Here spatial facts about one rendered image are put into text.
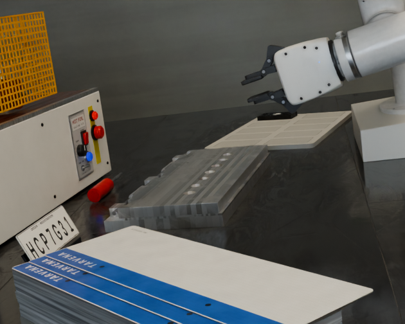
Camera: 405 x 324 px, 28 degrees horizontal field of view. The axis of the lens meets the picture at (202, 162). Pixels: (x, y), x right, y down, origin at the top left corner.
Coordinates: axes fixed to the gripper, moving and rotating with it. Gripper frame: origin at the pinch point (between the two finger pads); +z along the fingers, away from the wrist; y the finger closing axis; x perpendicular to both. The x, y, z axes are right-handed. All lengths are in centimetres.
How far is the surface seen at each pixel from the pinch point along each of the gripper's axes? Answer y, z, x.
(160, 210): 12.2, 16.9, -21.9
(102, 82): -9, 118, 211
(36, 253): 10, 31, -39
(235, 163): 13.0, 10.1, 5.6
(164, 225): 14.9, 17.3, -21.9
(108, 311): 10, 3, -76
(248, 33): -7, 46, 220
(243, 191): 16.6, 7.2, -5.6
